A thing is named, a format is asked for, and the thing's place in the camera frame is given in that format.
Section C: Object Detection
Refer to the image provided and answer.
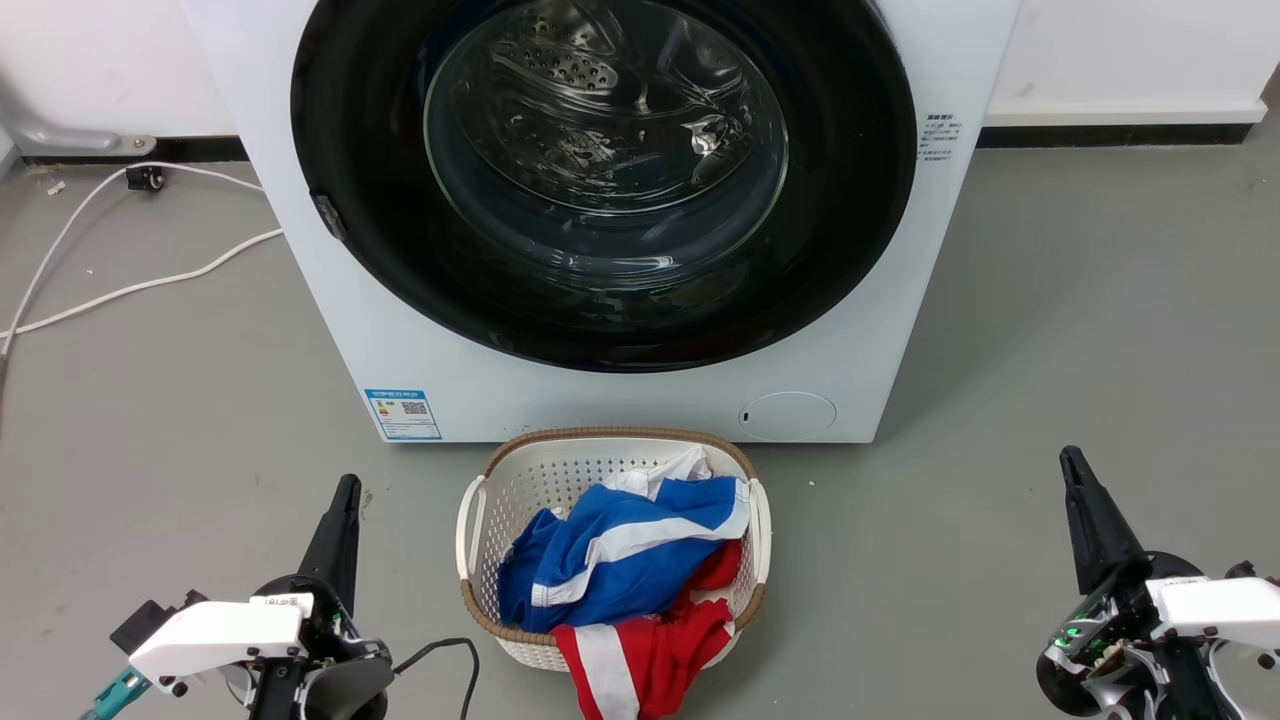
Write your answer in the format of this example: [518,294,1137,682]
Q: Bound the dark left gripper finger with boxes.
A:
[297,474,353,593]
[338,476,363,617]

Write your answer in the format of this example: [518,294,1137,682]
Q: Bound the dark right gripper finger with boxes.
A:
[1059,446,1113,597]
[1082,470,1153,591]

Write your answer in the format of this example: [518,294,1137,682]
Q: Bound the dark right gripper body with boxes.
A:
[1036,552,1251,720]

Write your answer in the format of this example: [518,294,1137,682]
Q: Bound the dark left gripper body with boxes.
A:
[228,573,395,720]

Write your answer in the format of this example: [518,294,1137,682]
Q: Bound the black round glass washer door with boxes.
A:
[290,0,919,374]

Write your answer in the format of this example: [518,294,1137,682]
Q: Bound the white front-load washing machine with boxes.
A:
[180,0,1023,445]

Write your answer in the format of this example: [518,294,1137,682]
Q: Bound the blue energy label sticker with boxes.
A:
[364,388,443,442]

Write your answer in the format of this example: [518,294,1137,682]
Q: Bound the white plastic laundry basket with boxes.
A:
[456,427,773,673]

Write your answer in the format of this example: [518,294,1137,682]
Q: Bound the blue white striped garment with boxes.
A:
[497,447,753,634]

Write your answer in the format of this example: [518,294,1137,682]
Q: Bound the red white striped garment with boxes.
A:
[551,538,745,720]

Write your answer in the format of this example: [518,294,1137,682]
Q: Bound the round white filter cover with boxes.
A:
[738,391,838,442]

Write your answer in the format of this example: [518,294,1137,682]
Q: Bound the stainless steel perforated drum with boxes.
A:
[425,0,789,216]

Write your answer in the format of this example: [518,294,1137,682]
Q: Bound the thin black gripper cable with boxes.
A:
[392,637,482,720]

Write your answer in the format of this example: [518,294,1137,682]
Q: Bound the teal cable connector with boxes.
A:
[78,666,153,720]

